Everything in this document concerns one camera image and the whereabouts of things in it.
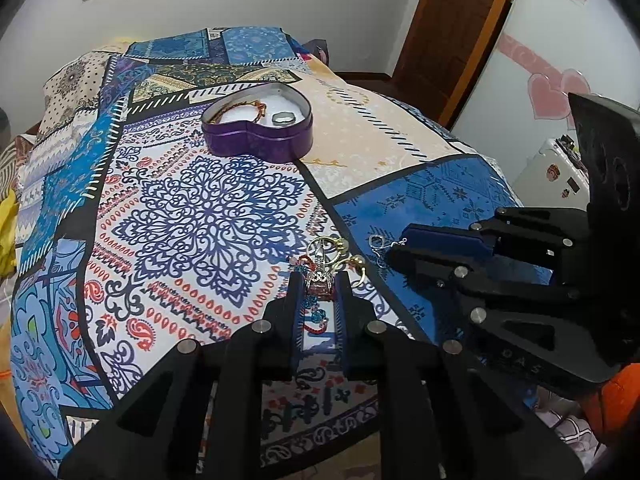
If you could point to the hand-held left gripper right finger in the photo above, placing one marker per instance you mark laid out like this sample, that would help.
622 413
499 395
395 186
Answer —
343 310

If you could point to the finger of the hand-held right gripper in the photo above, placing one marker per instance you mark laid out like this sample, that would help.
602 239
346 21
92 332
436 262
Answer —
425 262
440 241

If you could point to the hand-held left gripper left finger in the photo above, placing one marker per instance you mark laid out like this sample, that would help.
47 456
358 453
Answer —
298 310

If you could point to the silver tower pendant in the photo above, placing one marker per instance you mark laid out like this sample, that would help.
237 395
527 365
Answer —
319 275

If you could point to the silver clasp earring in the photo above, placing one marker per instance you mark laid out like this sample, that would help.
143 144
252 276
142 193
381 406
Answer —
378 244

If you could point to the purple heart-shaped tin box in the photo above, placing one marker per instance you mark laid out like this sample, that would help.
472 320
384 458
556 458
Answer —
260 132

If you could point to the gold hoop earring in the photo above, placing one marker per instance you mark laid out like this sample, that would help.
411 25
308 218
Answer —
340 245
359 266

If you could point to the white suitcase with stickers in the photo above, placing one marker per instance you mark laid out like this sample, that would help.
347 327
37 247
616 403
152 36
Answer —
547 175

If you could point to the pink heart sticker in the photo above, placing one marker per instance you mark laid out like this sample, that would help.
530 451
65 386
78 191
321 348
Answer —
547 96

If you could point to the patterned patchwork bedspread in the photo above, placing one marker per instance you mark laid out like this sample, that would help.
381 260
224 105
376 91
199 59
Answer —
200 210

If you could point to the white wardrobe door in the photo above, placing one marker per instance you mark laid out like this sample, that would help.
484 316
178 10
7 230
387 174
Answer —
545 25

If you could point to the pink checked sheet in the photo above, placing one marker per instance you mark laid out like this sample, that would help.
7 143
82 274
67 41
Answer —
560 422

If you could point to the brown wooden door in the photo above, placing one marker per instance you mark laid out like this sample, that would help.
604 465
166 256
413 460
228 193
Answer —
450 25

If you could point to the pink and purple cloth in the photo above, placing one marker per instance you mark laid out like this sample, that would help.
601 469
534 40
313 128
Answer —
315 50

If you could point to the yellow cloth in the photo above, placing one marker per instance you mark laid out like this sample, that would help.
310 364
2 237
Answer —
7 230

